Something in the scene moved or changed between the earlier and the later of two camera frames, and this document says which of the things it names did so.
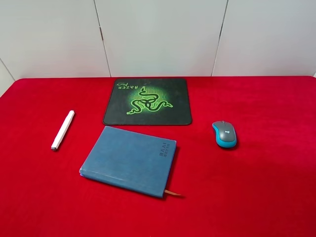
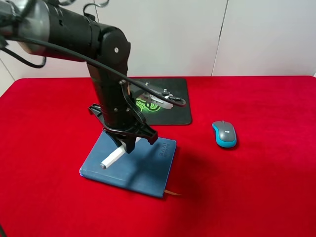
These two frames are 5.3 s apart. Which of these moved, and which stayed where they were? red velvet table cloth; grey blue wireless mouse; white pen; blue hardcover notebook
Moved: white pen
Stayed: red velvet table cloth; grey blue wireless mouse; blue hardcover notebook
